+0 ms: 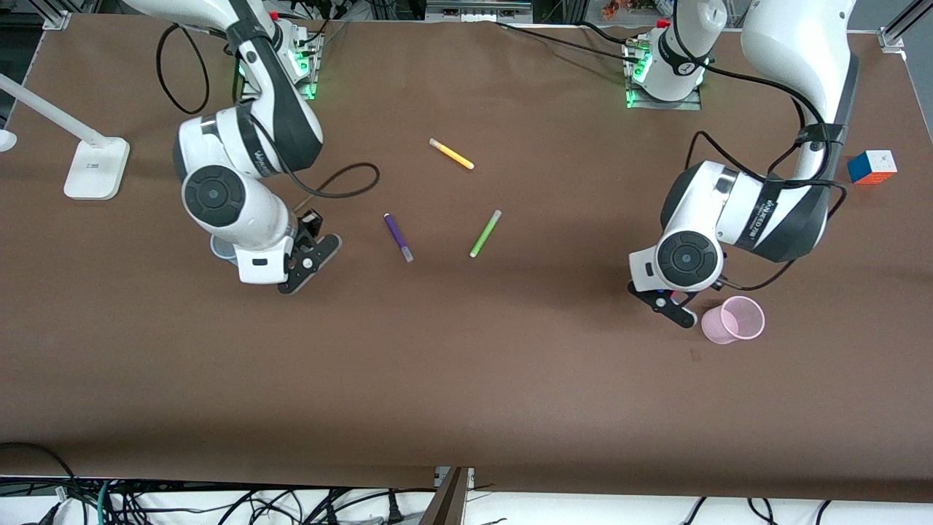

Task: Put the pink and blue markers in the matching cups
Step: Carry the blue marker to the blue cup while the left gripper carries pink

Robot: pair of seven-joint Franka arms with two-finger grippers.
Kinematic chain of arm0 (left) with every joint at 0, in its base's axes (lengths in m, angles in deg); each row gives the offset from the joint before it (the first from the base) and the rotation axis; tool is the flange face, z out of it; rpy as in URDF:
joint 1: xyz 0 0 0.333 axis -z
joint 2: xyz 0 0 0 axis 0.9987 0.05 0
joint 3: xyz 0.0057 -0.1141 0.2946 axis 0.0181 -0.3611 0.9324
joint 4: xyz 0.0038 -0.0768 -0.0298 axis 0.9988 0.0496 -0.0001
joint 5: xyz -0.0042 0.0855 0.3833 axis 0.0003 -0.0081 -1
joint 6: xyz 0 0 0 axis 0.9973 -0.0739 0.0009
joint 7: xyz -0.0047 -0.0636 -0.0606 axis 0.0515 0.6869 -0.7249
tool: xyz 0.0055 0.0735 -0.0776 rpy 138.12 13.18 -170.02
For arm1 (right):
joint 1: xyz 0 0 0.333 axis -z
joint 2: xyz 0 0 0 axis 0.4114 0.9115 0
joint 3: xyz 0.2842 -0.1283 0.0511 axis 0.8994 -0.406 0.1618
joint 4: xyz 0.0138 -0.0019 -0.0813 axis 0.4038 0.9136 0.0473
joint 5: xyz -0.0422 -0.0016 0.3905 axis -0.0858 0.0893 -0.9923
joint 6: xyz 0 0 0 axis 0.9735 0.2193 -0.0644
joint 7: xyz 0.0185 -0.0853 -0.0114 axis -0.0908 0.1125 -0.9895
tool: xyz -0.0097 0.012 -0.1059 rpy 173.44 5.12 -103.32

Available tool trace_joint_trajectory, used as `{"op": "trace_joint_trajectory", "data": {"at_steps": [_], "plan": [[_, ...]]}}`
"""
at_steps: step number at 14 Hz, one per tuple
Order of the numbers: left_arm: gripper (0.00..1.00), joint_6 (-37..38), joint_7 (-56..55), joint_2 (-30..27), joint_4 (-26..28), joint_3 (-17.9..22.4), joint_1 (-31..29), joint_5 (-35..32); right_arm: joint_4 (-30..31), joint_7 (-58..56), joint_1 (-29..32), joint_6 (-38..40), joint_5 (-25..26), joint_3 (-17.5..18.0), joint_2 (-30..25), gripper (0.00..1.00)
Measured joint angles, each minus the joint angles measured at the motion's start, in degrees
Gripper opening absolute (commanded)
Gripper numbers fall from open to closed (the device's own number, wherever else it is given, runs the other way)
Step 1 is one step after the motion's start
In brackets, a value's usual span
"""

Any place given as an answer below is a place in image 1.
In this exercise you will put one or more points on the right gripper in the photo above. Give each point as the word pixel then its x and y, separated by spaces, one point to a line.
pixel 309 226

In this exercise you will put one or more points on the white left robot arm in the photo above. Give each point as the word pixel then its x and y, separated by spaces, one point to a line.
pixel 794 51

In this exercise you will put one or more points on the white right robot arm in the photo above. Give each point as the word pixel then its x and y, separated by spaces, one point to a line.
pixel 219 197

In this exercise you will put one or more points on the translucent blue cup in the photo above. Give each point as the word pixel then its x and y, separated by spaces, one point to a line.
pixel 221 249

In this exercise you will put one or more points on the translucent pink cup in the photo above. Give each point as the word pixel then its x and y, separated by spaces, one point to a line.
pixel 732 321

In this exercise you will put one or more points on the purple marker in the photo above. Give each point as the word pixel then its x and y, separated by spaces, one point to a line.
pixel 398 237

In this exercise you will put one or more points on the green marker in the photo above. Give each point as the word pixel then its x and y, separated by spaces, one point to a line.
pixel 485 233

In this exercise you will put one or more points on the white desk lamp stand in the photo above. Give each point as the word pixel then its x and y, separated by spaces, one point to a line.
pixel 93 171

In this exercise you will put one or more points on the yellow marker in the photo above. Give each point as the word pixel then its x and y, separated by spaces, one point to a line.
pixel 452 154

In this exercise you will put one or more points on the colourful puzzle cube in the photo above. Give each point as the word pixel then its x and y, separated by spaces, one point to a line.
pixel 872 167

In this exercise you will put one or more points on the white round lamp head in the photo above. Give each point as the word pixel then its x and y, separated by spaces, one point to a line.
pixel 6 141

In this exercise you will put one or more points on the grey background device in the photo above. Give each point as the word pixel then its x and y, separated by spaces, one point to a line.
pixel 477 9

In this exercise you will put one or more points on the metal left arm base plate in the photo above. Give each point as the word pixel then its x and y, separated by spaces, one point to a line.
pixel 692 103

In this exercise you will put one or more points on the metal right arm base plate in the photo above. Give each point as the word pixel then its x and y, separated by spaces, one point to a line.
pixel 310 69

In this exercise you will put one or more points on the aluminium frame profile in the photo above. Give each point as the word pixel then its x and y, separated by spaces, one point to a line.
pixel 893 35
pixel 52 14

